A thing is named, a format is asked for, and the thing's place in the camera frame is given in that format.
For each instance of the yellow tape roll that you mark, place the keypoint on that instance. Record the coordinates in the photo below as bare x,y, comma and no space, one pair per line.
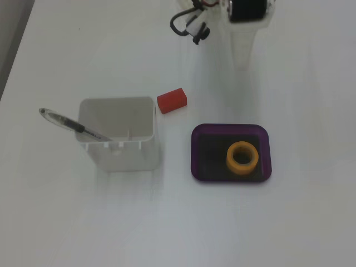
242,171

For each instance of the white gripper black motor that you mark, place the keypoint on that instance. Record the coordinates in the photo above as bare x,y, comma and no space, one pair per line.
246,36

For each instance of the red rectangular block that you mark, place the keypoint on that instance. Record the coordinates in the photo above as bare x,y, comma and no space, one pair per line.
172,100

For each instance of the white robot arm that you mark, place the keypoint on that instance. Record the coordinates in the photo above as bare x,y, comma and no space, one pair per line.
194,23

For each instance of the white plastic pen holder box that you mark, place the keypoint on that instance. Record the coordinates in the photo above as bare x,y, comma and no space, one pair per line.
125,158

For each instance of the purple metal tray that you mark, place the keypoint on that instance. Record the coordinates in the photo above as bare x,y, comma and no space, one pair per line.
200,158

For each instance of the black ballpoint pen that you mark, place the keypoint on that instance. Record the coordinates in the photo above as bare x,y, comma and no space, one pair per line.
69,123

